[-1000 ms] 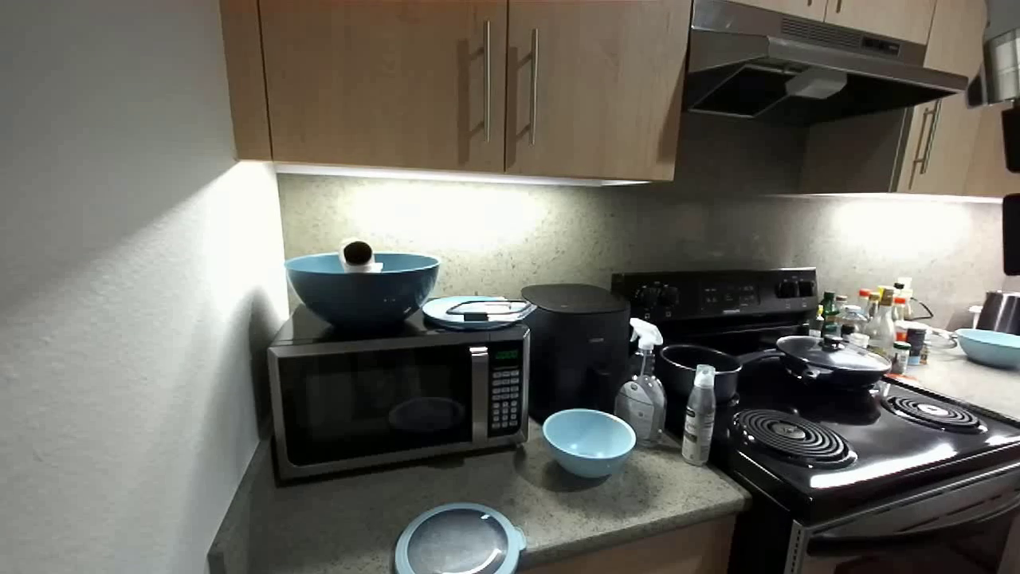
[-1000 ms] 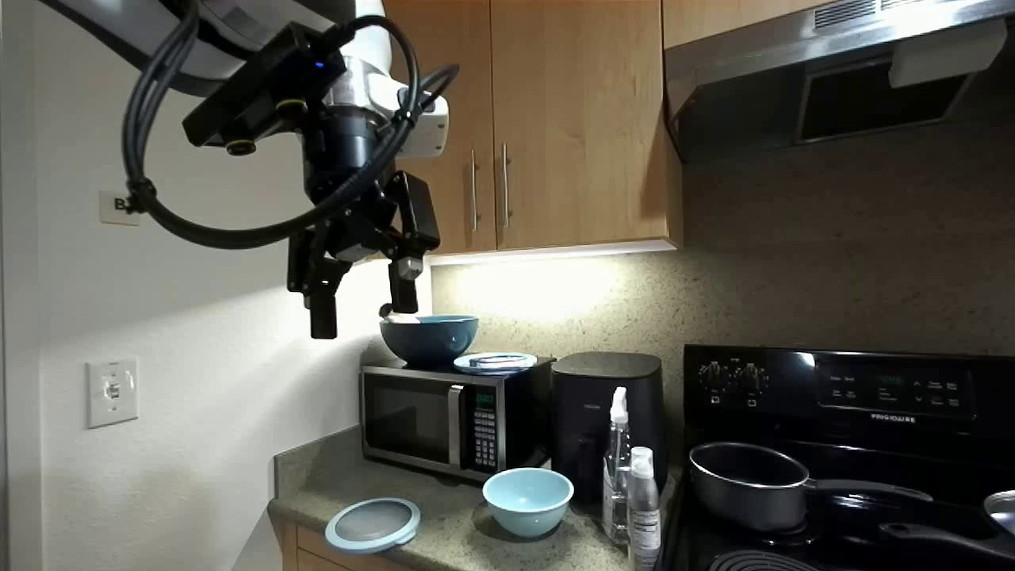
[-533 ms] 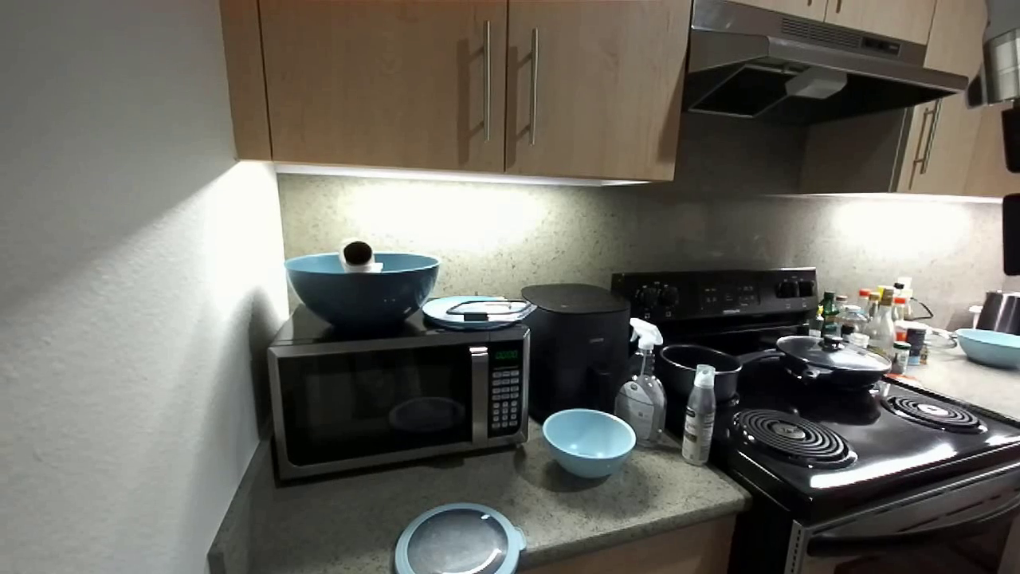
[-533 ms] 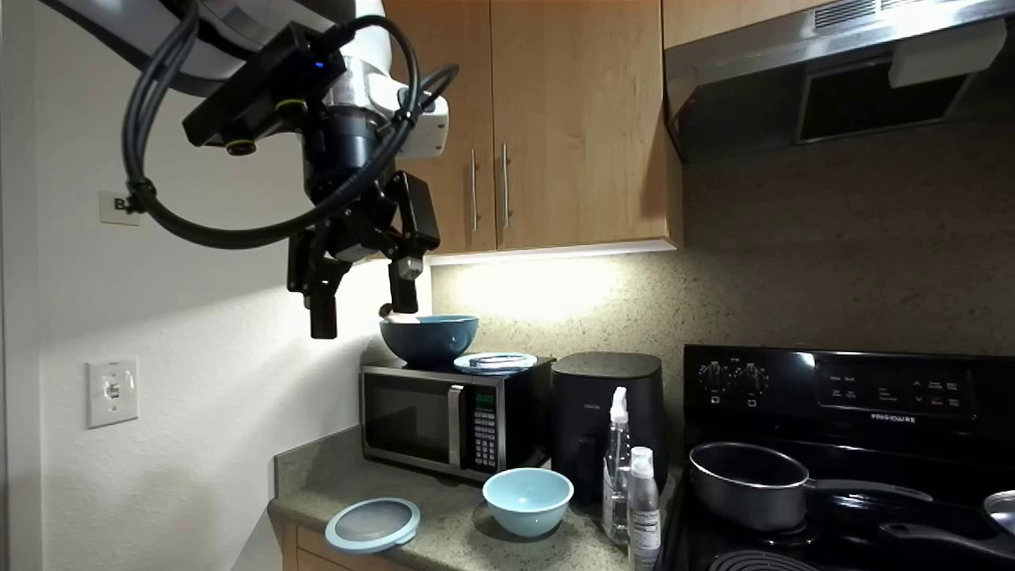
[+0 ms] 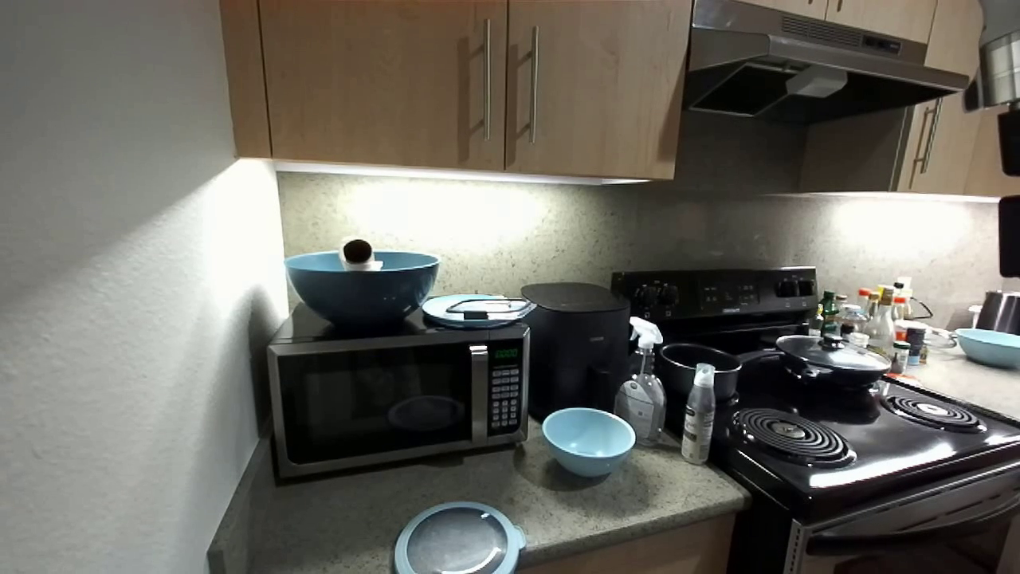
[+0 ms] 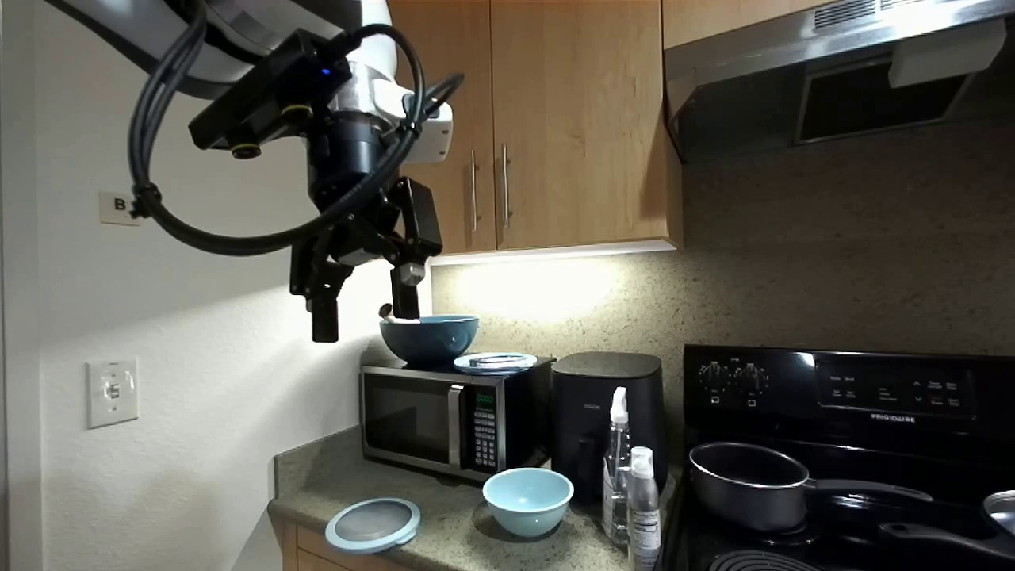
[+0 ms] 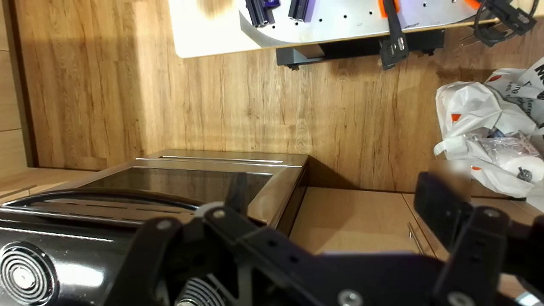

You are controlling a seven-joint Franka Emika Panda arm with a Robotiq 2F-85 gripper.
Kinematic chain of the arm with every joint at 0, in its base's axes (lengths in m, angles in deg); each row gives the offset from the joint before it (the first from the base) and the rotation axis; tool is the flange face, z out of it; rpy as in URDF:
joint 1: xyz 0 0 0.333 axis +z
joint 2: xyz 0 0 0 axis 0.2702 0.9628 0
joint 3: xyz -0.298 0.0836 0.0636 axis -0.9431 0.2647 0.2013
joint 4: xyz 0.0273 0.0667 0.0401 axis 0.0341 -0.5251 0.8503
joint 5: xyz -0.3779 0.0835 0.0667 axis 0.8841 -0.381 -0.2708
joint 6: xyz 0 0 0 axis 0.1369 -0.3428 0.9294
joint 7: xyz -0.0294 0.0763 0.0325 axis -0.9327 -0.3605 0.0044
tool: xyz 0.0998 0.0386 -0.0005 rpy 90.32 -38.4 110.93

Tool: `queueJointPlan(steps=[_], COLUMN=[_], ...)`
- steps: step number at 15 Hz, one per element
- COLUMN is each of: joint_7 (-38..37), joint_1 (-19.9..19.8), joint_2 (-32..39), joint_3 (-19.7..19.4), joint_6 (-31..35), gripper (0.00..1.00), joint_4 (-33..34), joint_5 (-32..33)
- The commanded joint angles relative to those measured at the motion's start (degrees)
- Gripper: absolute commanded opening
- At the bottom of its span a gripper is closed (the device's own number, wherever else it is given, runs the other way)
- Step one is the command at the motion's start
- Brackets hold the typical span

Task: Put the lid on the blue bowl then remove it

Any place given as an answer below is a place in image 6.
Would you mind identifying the wooden cabinet above hood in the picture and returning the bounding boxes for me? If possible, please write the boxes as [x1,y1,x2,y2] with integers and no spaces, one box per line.
[662,0,837,50]

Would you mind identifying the round blue-rimmed lid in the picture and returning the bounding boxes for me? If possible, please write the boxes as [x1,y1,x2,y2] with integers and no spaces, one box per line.
[453,351,538,375]
[324,496,422,554]

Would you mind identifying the dark blue bowl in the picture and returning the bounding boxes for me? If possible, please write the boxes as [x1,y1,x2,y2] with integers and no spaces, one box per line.
[378,314,481,370]

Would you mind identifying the grey saucepan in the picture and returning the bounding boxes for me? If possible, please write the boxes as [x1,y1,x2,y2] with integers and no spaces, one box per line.
[688,441,936,533]

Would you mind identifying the microwave door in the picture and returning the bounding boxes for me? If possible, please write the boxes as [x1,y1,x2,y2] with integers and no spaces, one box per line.
[361,368,465,477]

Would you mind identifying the microwave door handle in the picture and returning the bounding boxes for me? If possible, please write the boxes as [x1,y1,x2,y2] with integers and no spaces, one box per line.
[447,385,464,469]

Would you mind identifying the under-cabinet light strip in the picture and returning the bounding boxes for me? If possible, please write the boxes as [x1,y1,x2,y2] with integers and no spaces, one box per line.
[431,240,680,267]

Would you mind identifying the black stove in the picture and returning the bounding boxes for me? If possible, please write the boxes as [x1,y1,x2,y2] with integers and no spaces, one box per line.
[661,343,1015,571]

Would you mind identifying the clear spray bottle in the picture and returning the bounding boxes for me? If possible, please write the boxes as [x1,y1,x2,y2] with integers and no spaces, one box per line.
[600,386,634,547]

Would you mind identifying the coil burner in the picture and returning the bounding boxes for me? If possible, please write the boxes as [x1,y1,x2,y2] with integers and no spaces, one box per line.
[707,549,803,571]

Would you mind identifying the cabinet door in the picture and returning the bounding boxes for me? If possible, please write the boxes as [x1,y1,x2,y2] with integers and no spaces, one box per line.
[490,0,668,252]
[386,0,494,255]

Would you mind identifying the steel range hood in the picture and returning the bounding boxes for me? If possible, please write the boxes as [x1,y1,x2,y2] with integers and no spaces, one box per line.
[664,0,1015,165]

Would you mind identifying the frying pan with black handle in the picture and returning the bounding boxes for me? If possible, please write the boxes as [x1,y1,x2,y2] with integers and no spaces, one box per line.
[878,489,1015,566]

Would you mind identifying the light blue bowl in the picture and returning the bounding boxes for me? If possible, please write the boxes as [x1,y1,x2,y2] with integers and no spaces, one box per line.
[482,467,575,539]

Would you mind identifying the small clear pump bottle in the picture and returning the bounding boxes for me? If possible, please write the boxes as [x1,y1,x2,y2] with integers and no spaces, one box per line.
[626,446,662,571]

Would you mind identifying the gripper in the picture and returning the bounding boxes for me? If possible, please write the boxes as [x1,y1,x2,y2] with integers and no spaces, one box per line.
[289,117,444,344]

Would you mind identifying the black air fryer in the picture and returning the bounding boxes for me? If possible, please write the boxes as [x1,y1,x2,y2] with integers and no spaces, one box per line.
[550,351,668,506]

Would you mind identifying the microwave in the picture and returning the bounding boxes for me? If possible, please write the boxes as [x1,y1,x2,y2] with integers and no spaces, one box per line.
[359,356,557,485]

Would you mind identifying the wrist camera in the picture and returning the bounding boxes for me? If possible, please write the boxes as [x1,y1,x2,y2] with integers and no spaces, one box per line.
[188,30,354,160]

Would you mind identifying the light switch plate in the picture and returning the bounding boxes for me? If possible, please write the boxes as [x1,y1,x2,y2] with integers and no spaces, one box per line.
[85,358,140,431]

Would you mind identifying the wooden wall cabinet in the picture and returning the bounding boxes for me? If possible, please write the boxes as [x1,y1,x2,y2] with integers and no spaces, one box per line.
[386,0,684,256]

